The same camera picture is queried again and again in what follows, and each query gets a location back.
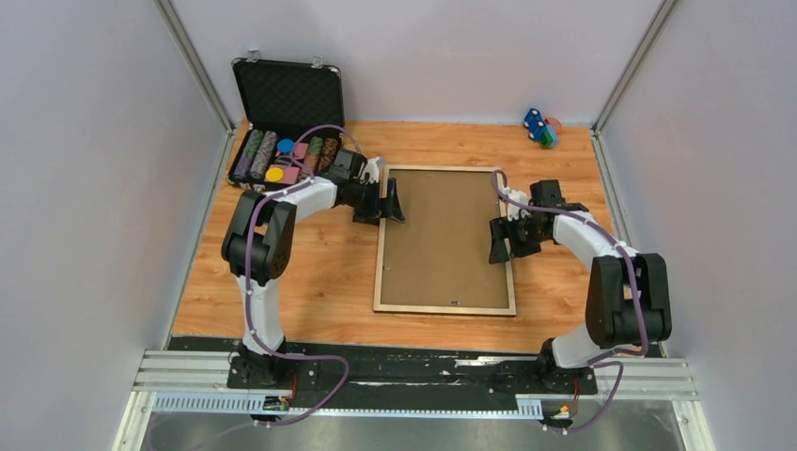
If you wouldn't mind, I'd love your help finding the wooden picture frame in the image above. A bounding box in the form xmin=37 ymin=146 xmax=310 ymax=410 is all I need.
xmin=372 ymin=164 xmax=518 ymax=318

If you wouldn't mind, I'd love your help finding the white slotted cable duct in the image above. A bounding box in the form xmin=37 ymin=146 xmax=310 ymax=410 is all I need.
xmin=152 ymin=393 xmax=544 ymax=419

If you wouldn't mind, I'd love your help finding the black poker chip case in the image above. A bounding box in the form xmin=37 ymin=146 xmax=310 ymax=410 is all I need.
xmin=227 ymin=57 xmax=345 ymax=192

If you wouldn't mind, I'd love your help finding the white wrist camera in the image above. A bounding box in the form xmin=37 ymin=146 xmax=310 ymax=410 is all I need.
xmin=360 ymin=156 xmax=385 ymax=184
xmin=507 ymin=190 xmax=529 ymax=221

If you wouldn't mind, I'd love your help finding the blue orange tape dispenser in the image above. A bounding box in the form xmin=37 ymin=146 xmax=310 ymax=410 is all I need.
xmin=523 ymin=107 xmax=562 ymax=148

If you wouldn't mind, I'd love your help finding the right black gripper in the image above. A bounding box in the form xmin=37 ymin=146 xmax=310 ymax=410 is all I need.
xmin=489 ymin=212 xmax=547 ymax=265

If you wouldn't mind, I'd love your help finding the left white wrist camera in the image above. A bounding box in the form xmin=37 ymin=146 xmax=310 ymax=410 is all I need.
xmin=360 ymin=156 xmax=385 ymax=184

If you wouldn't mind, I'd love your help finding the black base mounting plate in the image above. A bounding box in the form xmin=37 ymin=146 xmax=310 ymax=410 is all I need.
xmin=227 ymin=343 xmax=597 ymax=412

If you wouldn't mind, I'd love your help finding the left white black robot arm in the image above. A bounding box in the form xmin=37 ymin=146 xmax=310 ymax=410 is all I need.
xmin=221 ymin=149 xmax=405 ymax=388

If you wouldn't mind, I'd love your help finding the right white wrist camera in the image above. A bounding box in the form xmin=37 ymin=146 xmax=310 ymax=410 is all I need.
xmin=507 ymin=190 xmax=529 ymax=221

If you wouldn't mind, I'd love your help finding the aluminium rail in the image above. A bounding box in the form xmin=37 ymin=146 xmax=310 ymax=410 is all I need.
xmin=133 ymin=350 xmax=699 ymax=401

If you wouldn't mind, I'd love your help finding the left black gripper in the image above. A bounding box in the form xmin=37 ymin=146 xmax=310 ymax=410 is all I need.
xmin=349 ymin=180 xmax=406 ymax=228

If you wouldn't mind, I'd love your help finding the blue poker chip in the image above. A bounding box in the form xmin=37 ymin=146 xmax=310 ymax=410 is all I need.
xmin=276 ymin=138 xmax=295 ymax=155

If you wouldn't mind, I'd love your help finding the yellow poker chip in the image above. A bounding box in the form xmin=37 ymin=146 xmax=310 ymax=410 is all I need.
xmin=264 ymin=166 xmax=285 ymax=182

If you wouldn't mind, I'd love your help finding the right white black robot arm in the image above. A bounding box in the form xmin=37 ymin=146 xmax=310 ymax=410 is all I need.
xmin=488 ymin=170 xmax=672 ymax=393

